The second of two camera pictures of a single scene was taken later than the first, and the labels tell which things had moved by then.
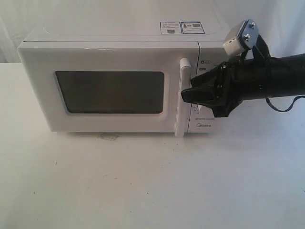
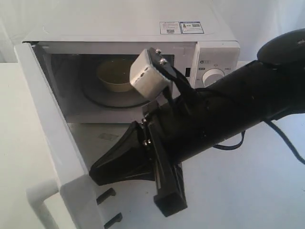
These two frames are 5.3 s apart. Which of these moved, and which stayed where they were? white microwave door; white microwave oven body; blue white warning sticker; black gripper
Moved: white microwave door; black gripper
Stayed: white microwave oven body; blue white warning sticker
